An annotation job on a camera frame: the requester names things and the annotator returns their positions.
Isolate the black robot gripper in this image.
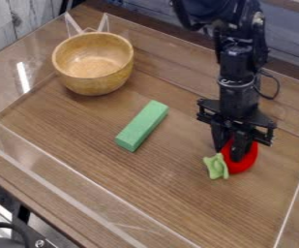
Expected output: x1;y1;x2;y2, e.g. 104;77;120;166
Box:
196;79;277;162

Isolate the red plush strawberry toy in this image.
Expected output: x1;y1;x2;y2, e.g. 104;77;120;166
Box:
201;138;260;180

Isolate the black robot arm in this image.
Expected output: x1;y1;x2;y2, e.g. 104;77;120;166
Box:
171;0;277;162

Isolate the green rectangular block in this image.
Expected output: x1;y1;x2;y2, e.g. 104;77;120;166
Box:
115;101;168;152

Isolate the wooden bowl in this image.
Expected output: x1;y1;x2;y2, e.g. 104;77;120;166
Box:
51;32;135;96

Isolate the black metal stand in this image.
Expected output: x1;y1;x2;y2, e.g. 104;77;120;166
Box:
12;204;73;248

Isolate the clear acrylic tray wall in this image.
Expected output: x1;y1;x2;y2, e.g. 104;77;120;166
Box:
0;10;299;248

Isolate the black cable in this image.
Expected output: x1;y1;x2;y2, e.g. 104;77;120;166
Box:
0;221;32;248

